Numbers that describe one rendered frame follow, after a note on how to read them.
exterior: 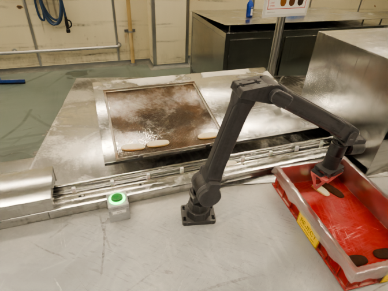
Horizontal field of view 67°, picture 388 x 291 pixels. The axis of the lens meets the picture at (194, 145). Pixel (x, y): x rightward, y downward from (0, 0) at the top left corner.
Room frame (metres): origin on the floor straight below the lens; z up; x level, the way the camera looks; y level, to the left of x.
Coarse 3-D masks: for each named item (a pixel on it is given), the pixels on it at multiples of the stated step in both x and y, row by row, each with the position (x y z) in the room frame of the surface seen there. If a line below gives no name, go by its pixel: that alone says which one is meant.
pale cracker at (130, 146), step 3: (126, 144) 1.03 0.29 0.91; (129, 144) 1.03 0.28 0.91; (132, 144) 1.03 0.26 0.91; (135, 144) 1.03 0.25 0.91; (138, 144) 1.03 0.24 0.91; (141, 144) 1.04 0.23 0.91; (123, 147) 1.01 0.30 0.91; (126, 147) 1.01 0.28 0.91; (129, 147) 1.01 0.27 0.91; (132, 147) 1.01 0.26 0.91; (135, 147) 1.02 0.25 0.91; (138, 147) 1.02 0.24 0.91; (141, 147) 1.02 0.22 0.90; (144, 147) 1.03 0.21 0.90; (126, 150) 1.00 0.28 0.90; (129, 150) 1.00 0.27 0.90; (132, 150) 1.01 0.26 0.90
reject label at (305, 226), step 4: (300, 216) 0.71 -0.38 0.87; (300, 220) 0.70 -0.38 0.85; (304, 220) 0.69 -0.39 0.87; (300, 224) 0.70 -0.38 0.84; (304, 224) 0.68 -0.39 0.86; (308, 224) 0.66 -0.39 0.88; (304, 228) 0.67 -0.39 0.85; (308, 228) 0.66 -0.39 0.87; (304, 232) 0.67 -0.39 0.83; (308, 232) 0.65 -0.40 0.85; (312, 232) 0.64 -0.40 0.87; (308, 236) 0.65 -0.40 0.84; (312, 236) 0.63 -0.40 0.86; (312, 240) 0.63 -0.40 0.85; (316, 240) 0.61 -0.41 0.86; (312, 244) 0.62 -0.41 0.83; (316, 244) 0.61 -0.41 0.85; (384, 280) 0.50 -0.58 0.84
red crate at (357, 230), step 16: (304, 192) 0.87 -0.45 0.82; (288, 208) 0.78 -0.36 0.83; (320, 208) 0.79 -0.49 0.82; (336, 208) 0.79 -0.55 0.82; (352, 208) 0.80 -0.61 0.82; (336, 224) 0.72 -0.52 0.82; (352, 224) 0.72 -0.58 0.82; (368, 224) 0.72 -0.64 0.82; (352, 240) 0.65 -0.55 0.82; (368, 240) 0.65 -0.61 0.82; (384, 240) 0.66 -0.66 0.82; (368, 256) 0.59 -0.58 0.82; (336, 272) 0.51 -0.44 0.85; (352, 288) 0.47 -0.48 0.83
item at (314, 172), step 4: (312, 172) 0.87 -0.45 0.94; (316, 172) 0.86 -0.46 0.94; (312, 176) 0.87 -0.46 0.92; (316, 176) 0.86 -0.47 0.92; (320, 176) 0.84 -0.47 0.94; (312, 180) 0.87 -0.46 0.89; (320, 180) 0.84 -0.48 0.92; (324, 180) 0.82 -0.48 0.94; (328, 180) 0.83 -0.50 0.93; (320, 184) 0.84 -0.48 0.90; (316, 188) 0.85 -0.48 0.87
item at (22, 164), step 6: (6, 162) 0.99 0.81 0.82; (12, 162) 0.99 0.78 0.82; (18, 162) 0.99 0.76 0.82; (24, 162) 0.99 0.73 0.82; (30, 162) 0.99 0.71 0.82; (0, 168) 0.95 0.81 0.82; (6, 168) 0.95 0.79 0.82; (12, 168) 0.95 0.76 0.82; (18, 168) 0.95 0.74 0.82; (24, 168) 0.95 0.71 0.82
